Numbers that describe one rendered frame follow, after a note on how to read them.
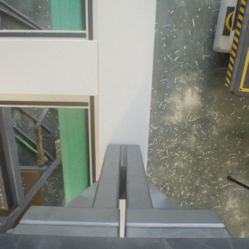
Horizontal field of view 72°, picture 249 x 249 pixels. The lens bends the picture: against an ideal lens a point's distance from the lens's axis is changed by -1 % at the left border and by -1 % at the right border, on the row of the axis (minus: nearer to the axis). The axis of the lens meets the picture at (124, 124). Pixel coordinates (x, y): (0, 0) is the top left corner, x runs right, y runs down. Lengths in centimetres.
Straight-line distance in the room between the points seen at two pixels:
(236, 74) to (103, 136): 79
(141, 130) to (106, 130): 3
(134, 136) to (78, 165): 12
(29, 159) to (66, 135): 113
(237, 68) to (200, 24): 41
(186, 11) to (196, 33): 13
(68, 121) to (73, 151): 4
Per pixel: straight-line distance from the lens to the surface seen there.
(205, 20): 121
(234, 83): 89
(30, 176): 103
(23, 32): 23
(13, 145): 69
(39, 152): 100
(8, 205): 75
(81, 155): 24
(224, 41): 109
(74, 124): 23
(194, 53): 116
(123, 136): 15
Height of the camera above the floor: 108
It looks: 75 degrees down
